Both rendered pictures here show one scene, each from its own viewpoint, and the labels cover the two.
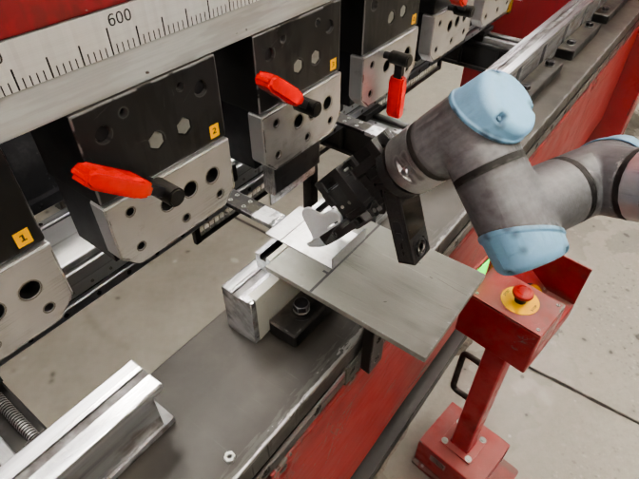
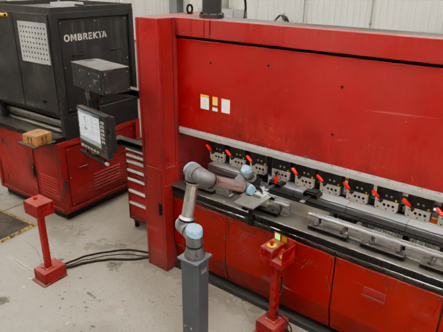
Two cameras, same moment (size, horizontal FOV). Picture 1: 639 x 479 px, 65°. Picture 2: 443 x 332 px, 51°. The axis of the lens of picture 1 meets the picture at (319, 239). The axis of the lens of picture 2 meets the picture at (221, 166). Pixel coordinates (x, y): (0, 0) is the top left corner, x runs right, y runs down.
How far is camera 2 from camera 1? 3.46 m
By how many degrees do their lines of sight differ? 75
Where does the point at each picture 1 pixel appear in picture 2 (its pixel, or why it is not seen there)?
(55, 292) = (223, 159)
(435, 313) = (242, 203)
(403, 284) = (248, 201)
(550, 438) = not seen: outside the picture
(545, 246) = not seen: hidden behind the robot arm
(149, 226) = (233, 162)
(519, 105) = (244, 169)
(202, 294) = not seen: hidden behind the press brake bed
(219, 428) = (228, 200)
